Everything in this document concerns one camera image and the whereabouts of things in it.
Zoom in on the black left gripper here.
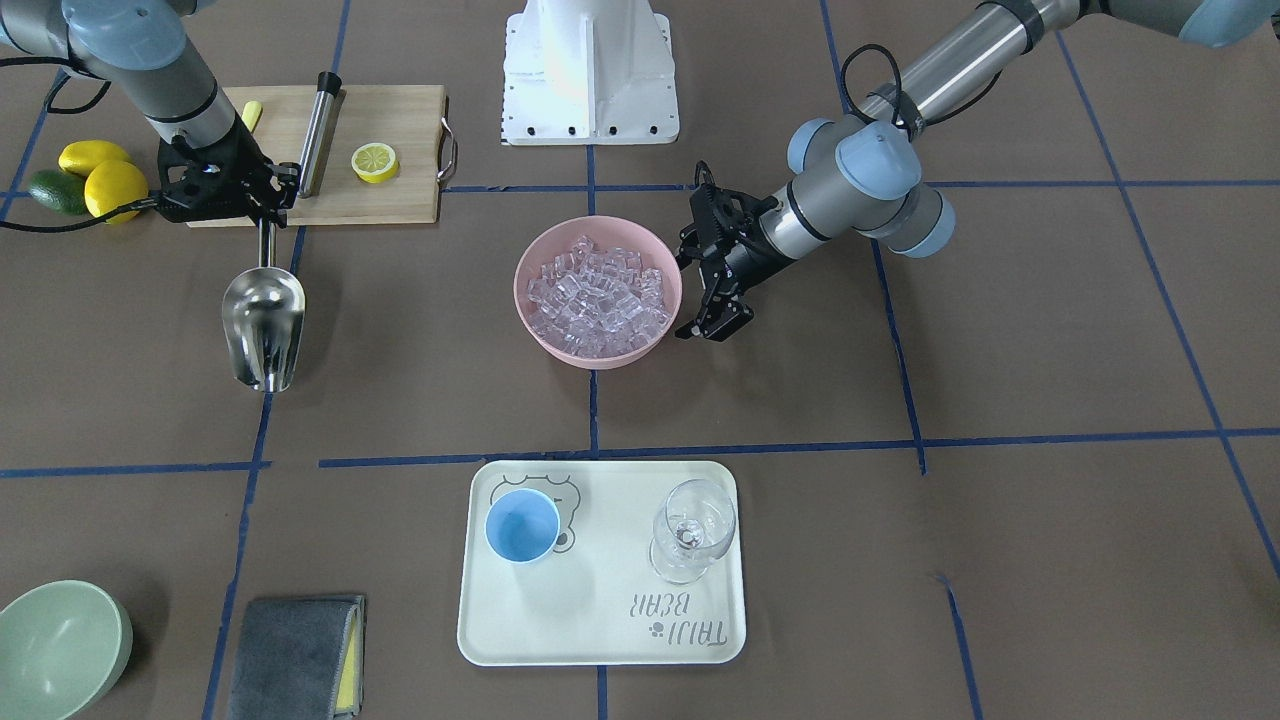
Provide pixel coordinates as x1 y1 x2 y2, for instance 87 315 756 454
675 160 794 342

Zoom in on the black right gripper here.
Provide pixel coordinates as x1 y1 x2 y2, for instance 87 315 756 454
155 122 301 228

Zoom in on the pink bowl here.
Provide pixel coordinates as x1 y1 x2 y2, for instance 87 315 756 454
513 217 684 370

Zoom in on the steel ice scoop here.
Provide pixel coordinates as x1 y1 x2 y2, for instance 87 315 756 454
221 218 306 393

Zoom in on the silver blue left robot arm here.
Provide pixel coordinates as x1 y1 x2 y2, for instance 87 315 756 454
675 1 1277 341

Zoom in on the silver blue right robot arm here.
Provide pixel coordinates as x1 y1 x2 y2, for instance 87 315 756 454
3 1 300 228

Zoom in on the pile of clear ice cubes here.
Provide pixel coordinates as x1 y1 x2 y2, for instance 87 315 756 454
516 234 672 360

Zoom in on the light blue cup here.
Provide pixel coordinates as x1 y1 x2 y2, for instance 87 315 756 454
484 488 561 564

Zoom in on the yellow plastic knife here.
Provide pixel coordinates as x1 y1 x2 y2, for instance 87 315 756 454
239 100 264 133

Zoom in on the yellow lemon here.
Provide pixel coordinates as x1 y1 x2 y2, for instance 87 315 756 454
84 160 150 218
58 140 132 179

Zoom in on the steel cylinder tool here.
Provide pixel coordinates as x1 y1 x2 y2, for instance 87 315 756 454
298 70 343 199

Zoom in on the lemon half slice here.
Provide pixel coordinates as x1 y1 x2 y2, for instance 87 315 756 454
349 142 401 184

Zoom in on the green avocado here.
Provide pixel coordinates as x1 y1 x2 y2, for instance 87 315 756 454
27 169 90 217

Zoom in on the wooden cutting board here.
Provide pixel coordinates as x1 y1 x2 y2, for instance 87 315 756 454
225 85 447 225

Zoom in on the clear wine glass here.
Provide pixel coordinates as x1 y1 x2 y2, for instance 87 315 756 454
649 479 739 585

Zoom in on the cream serving tray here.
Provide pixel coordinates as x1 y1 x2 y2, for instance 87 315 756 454
457 460 748 667

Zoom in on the mint green bowl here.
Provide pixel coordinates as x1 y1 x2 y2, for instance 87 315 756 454
1 580 133 719

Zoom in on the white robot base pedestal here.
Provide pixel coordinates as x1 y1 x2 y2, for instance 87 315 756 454
500 1 681 146

